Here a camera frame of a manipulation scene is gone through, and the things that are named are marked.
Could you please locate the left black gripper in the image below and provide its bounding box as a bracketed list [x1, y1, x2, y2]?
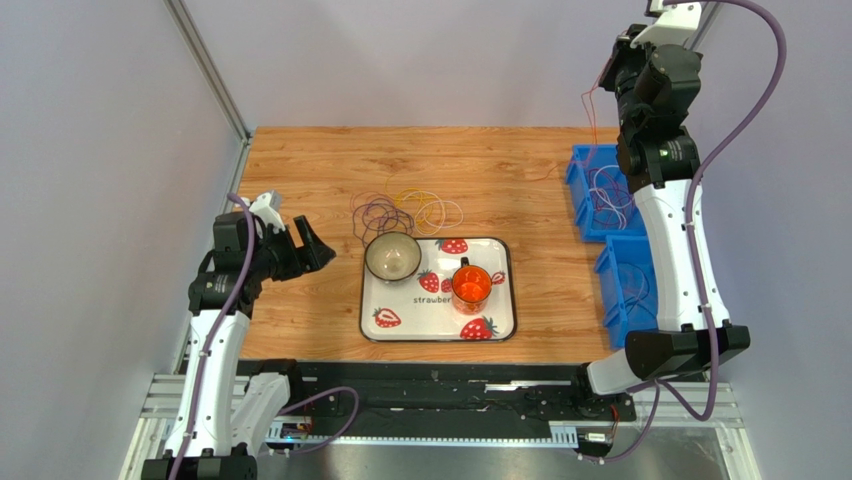
[247, 215, 335, 282]

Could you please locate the dark blue cable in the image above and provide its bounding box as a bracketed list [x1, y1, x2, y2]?
[618, 259, 657, 327]

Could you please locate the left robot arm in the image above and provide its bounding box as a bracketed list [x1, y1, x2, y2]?
[141, 211, 336, 479]

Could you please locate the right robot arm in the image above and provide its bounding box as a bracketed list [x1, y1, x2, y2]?
[585, 24, 751, 395]

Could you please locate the beige ceramic bowl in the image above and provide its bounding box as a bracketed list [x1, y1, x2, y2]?
[364, 231, 422, 282]

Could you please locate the white strawberry tray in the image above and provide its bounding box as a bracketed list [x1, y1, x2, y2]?
[360, 237, 518, 342]

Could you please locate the far blue plastic bin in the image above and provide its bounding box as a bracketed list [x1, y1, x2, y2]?
[564, 144, 646, 243]

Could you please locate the blue plastic bin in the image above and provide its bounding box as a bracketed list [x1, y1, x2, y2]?
[594, 235, 658, 350]
[564, 144, 646, 243]

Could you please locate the orange transparent mug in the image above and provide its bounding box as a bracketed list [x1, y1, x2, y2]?
[451, 257, 493, 315]

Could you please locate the near blue plastic bin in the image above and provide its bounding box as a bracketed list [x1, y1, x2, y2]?
[594, 235, 658, 350]

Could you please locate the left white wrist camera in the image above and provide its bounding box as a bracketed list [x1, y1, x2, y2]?
[249, 190, 287, 233]

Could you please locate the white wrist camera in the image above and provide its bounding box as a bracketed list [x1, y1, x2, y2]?
[630, 0, 703, 48]
[249, 190, 287, 233]

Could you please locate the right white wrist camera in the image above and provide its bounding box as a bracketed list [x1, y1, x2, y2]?
[630, 0, 703, 48]

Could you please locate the tangled cable bundle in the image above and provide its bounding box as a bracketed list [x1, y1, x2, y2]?
[350, 189, 417, 246]

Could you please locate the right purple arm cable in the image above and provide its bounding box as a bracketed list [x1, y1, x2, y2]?
[578, 0, 788, 464]

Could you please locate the yellow cable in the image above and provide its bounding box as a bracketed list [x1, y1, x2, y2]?
[392, 188, 447, 224]

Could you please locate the aluminium frame rail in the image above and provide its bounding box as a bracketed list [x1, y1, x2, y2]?
[119, 372, 760, 480]

